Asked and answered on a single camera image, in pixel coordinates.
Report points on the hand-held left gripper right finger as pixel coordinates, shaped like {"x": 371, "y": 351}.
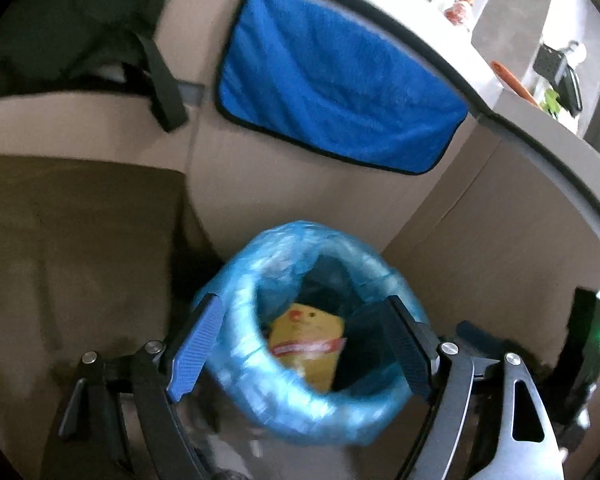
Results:
{"x": 405, "y": 350}

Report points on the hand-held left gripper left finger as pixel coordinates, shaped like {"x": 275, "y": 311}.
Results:
{"x": 195, "y": 345}

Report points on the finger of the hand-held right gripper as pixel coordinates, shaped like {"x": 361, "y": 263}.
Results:
{"x": 482, "y": 340}

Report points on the yellow snack packet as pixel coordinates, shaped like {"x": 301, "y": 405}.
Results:
{"x": 305, "y": 335}

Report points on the green vegetable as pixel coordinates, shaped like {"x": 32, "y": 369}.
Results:
{"x": 553, "y": 101}

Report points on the black dish rack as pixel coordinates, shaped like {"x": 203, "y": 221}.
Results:
{"x": 571, "y": 92}

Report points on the orange plastic item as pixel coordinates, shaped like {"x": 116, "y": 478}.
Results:
{"x": 512, "y": 82}

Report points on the black utensil holder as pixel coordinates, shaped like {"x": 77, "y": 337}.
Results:
{"x": 550, "y": 62}

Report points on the blue towel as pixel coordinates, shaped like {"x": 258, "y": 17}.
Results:
{"x": 330, "y": 80}

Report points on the red label plastic bottle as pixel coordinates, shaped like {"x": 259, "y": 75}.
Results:
{"x": 460, "y": 10}

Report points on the black fabric bag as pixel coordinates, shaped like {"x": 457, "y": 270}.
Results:
{"x": 65, "y": 30}

